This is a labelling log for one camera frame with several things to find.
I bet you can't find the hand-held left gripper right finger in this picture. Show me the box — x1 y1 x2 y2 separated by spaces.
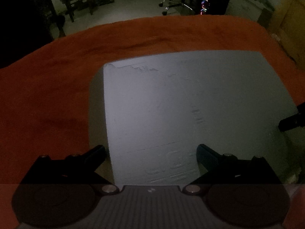
182 144 283 195

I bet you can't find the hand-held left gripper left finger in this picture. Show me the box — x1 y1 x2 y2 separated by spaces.
20 145 120 195

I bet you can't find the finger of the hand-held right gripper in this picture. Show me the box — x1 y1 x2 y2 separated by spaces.
278 102 305 132

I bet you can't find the white foam board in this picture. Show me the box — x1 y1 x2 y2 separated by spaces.
89 50 301 186

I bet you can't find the orange blanket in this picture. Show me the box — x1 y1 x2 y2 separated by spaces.
0 14 305 229

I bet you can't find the yellow wooden cabinet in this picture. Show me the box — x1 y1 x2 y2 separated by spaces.
268 0 305 65

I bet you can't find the white cabinet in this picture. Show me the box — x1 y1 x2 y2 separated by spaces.
225 0 272 23

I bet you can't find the computer case with coloured lights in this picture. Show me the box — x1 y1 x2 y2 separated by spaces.
199 0 227 15

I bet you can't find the dark wooden furniture frame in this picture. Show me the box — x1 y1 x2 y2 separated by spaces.
28 0 67 38

